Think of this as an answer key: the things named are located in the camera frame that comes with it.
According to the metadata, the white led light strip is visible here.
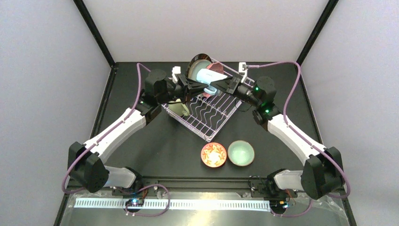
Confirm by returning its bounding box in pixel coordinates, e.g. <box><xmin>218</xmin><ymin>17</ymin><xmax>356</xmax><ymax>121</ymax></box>
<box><xmin>73</xmin><ymin>198</ymin><xmax>270</xmax><ymax>212</ymax></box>

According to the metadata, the light blue mug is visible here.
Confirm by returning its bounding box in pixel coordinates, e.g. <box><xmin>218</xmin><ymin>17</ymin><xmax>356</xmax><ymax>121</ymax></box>
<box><xmin>196</xmin><ymin>68</ymin><xmax>227</xmax><ymax>96</ymax></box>

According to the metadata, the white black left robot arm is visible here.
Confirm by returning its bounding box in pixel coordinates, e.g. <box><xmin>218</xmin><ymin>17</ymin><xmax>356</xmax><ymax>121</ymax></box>
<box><xmin>67</xmin><ymin>69</ymin><xmax>208</xmax><ymax>193</ymax></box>

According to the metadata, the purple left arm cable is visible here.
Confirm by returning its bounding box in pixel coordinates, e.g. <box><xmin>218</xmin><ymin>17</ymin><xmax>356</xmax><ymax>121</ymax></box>
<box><xmin>61</xmin><ymin>63</ymin><xmax>171</xmax><ymax>218</ymax></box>

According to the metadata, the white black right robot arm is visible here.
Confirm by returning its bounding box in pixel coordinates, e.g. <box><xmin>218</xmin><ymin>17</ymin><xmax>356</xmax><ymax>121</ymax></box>
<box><xmin>210</xmin><ymin>76</ymin><xmax>345</xmax><ymax>200</ymax></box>

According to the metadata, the black frame post left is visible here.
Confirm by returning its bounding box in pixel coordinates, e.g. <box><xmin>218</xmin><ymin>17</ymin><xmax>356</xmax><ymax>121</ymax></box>
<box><xmin>73</xmin><ymin>0</ymin><xmax>116</xmax><ymax>68</ymax></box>

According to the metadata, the pink dotted plate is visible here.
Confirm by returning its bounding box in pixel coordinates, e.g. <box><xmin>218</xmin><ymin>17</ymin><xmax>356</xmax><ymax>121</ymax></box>
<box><xmin>206</xmin><ymin>62</ymin><xmax>224</xmax><ymax>74</ymax></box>

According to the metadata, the orange floral small bowl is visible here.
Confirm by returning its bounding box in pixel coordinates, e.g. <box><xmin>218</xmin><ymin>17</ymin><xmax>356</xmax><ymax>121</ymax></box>
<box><xmin>200</xmin><ymin>142</ymin><xmax>227</xmax><ymax>168</ymax></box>

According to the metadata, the green flower plate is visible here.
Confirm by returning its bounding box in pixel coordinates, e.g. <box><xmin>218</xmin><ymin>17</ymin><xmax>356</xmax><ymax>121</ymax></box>
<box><xmin>187</xmin><ymin>59</ymin><xmax>212</xmax><ymax>80</ymax></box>

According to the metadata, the black striped rim dinner plate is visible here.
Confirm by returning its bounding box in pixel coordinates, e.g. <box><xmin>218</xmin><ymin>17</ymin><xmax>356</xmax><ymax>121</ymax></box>
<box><xmin>185</xmin><ymin>53</ymin><xmax>213</xmax><ymax>77</ymax></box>

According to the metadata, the black frame post right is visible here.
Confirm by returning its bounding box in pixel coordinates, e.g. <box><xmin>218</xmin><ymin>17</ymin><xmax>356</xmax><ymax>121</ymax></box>
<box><xmin>296</xmin><ymin>0</ymin><xmax>339</xmax><ymax>65</ymax></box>

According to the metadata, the black frame post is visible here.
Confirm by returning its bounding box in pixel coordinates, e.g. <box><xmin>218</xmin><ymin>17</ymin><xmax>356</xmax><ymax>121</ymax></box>
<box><xmin>296</xmin><ymin>0</ymin><xmax>339</xmax><ymax>65</ymax></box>
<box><xmin>73</xmin><ymin>0</ymin><xmax>116</xmax><ymax>68</ymax></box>

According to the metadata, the white wire dish rack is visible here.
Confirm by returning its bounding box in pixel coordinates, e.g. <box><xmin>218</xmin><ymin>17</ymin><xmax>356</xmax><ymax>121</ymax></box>
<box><xmin>162</xmin><ymin>59</ymin><xmax>255</xmax><ymax>143</ymax></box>

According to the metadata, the cream mug green handle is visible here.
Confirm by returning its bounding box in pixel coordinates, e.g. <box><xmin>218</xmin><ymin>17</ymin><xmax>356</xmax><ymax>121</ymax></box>
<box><xmin>168</xmin><ymin>99</ymin><xmax>191</xmax><ymax>117</ymax></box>

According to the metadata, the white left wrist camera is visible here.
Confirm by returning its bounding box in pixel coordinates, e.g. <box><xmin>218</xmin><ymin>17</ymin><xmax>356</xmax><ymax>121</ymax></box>
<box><xmin>172</xmin><ymin>66</ymin><xmax>181</xmax><ymax>84</ymax></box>

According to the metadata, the green glazed small bowl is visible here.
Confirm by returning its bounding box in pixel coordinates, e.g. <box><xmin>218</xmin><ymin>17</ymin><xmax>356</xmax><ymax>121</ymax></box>
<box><xmin>227</xmin><ymin>140</ymin><xmax>255</xmax><ymax>167</ymax></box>

